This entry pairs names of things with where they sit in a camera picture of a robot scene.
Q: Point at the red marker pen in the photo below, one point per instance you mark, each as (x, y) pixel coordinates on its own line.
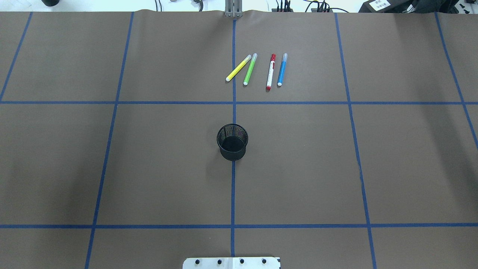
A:
(270, 72)

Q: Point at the yellow marker pen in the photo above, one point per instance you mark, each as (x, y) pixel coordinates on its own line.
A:
(238, 68)

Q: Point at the blue marker pen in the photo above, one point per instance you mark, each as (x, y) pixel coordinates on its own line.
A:
(281, 75)

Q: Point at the green marker pen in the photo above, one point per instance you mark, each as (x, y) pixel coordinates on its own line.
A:
(250, 69)

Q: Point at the black mesh pen cup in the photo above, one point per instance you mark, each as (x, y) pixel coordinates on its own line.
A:
(232, 140)

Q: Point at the black orange adapter board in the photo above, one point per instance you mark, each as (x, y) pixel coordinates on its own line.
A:
(283, 6)
(321, 6)

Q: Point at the aluminium frame post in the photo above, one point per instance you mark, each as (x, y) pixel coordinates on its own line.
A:
(233, 9)

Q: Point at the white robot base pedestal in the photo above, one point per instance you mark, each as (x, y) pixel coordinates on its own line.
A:
(232, 263)

